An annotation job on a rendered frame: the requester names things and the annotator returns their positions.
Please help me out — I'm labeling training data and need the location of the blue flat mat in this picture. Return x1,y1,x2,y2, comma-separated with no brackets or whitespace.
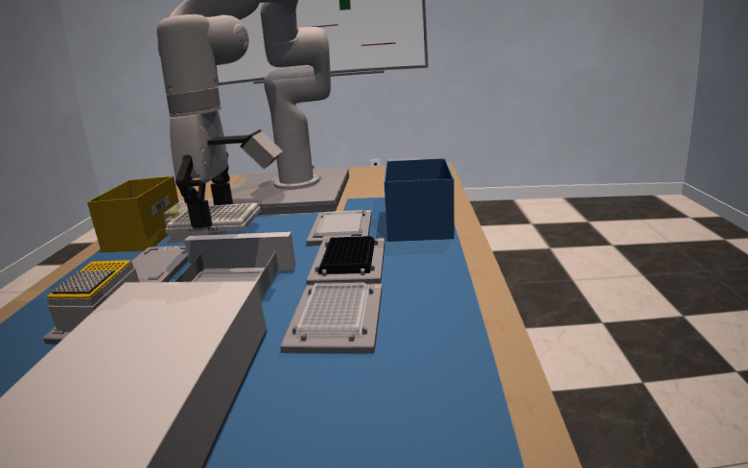
0,197,525,468

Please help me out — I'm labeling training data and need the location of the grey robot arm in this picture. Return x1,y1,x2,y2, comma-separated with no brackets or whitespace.
157,0,331,189

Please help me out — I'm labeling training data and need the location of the olive-brown open-top box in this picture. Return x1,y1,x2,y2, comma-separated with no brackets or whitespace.
87,176,179,252

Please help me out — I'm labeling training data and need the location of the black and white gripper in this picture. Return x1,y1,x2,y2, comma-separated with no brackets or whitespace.
170,106,233,228

